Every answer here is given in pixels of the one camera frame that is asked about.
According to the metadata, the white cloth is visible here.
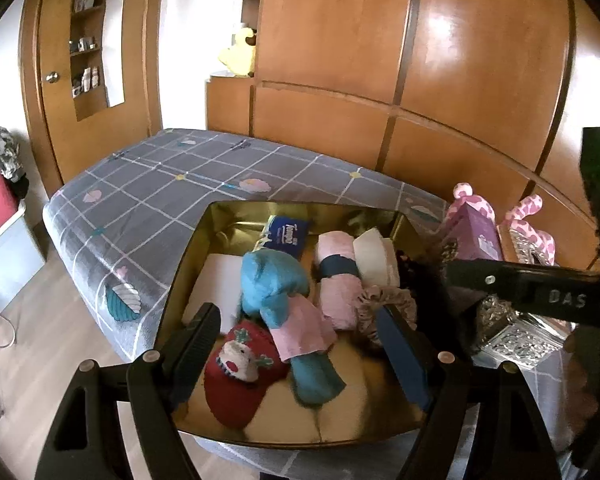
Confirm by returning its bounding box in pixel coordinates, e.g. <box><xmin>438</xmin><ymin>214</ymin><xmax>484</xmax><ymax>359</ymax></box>
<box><xmin>182</xmin><ymin>253</ymin><xmax>247</xmax><ymax>334</ymax></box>

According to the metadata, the wooden door with shelf niche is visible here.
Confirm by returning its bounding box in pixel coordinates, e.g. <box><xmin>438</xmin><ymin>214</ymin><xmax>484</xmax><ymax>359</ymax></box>
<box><xmin>20</xmin><ymin>0</ymin><xmax>165</xmax><ymax>192</ymax></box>

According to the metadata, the pink spotted plush toy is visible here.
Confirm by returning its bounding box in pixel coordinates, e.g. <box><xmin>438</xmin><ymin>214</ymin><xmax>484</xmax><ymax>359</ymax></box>
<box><xmin>452</xmin><ymin>183</ymin><xmax>557</xmax><ymax>267</ymax></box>

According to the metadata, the red christmas sock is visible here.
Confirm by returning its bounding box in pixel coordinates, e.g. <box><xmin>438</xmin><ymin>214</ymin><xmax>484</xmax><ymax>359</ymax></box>
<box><xmin>203</xmin><ymin>322</ymin><xmax>291</xmax><ymax>430</ymax></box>

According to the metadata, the white storage box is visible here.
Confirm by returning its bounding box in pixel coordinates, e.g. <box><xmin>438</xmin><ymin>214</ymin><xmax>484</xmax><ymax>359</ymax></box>
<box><xmin>0</xmin><ymin>204</ymin><xmax>47</xmax><ymax>312</ymax></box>

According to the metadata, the yellow plush toy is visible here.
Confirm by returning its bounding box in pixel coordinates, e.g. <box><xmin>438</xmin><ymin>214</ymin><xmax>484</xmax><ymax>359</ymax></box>
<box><xmin>218</xmin><ymin>25</ymin><xmax>259</xmax><ymax>79</ymax></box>

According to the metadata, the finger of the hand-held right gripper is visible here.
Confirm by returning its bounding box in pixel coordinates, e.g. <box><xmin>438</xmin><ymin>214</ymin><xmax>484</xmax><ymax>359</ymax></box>
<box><xmin>444</xmin><ymin>258</ymin><xmax>600</xmax><ymax>322</ymax></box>

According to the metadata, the blue tissue pack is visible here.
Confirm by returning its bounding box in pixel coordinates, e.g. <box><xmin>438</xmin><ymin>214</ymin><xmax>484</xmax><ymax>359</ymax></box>
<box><xmin>259</xmin><ymin>214</ymin><xmax>311</xmax><ymax>257</ymax></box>

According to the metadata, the pink scrunchie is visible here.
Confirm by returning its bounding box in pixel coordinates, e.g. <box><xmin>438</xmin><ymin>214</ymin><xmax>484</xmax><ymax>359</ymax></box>
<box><xmin>355</xmin><ymin>285</ymin><xmax>419</xmax><ymax>347</ymax></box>

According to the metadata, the wooden side cabinet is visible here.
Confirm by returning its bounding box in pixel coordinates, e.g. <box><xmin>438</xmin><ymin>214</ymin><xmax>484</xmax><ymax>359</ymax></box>
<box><xmin>205</xmin><ymin>74</ymin><xmax>257</xmax><ymax>137</ymax></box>

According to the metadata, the gold tin box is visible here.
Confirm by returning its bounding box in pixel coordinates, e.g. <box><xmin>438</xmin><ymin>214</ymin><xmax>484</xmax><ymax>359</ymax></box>
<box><xmin>152</xmin><ymin>201</ymin><xmax>453</xmax><ymax>447</ymax></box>

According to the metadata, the bed with grey checked sheet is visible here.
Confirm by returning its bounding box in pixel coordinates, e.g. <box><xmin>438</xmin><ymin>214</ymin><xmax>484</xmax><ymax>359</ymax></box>
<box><xmin>42</xmin><ymin>128</ymin><xmax>581</xmax><ymax>480</ymax></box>

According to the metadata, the silver embossed tissue box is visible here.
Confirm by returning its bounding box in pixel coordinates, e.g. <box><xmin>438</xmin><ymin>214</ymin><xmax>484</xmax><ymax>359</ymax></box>
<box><xmin>472</xmin><ymin>222</ymin><xmax>572</xmax><ymax>372</ymax></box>

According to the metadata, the purple box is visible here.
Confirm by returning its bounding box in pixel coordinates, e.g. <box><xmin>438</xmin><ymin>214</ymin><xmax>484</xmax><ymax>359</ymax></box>
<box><xmin>442</xmin><ymin>202</ymin><xmax>504</xmax><ymax>262</ymax></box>

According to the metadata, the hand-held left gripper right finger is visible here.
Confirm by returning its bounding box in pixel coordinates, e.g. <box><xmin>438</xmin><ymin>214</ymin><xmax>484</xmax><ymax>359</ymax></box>
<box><xmin>375</xmin><ymin>306</ymin><xmax>557</xmax><ymax>480</ymax></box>

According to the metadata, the grey patterned cloth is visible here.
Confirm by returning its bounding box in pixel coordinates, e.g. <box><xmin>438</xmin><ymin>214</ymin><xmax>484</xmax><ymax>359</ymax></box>
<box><xmin>0</xmin><ymin>127</ymin><xmax>30</xmax><ymax>199</ymax></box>

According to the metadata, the pink sock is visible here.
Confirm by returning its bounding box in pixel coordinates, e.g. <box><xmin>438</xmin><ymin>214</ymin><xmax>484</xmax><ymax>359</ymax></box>
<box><xmin>314</xmin><ymin>231</ymin><xmax>367</xmax><ymax>334</ymax></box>

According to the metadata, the cream sock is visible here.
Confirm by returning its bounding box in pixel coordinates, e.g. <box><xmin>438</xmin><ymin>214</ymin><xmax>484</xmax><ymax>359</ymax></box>
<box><xmin>352</xmin><ymin>227</ymin><xmax>402</xmax><ymax>289</ymax></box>

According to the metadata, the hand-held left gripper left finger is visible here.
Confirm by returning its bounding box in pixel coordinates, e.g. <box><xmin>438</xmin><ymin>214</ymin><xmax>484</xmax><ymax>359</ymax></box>
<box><xmin>34</xmin><ymin>302</ymin><xmax>222</xmax><ymax>480</ymax></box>

